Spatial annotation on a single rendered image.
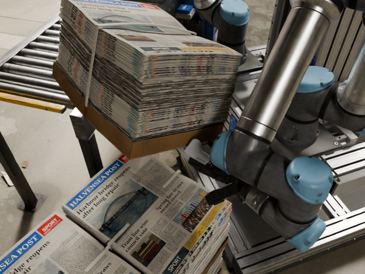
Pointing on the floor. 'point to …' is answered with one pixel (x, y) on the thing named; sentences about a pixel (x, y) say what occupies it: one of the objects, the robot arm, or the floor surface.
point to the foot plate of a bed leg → (33, 205)
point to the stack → (127, 226)
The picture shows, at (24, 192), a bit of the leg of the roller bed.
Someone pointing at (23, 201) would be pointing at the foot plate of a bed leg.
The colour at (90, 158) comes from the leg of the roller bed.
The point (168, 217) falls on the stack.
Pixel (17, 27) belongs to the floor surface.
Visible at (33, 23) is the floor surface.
